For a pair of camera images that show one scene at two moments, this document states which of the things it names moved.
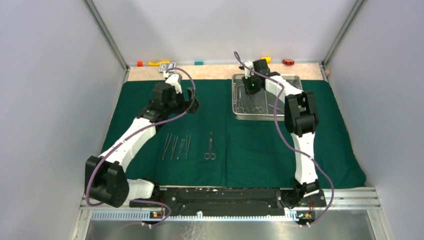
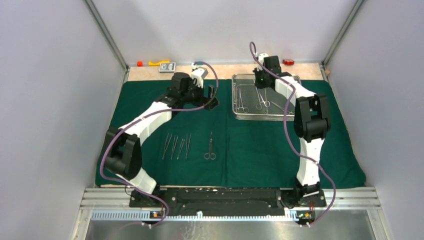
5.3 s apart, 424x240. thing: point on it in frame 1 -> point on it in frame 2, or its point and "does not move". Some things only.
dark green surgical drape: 209,148 does not move
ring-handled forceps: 258,109 -> 267,103
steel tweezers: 181,147 does not move
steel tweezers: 165,150 does not move
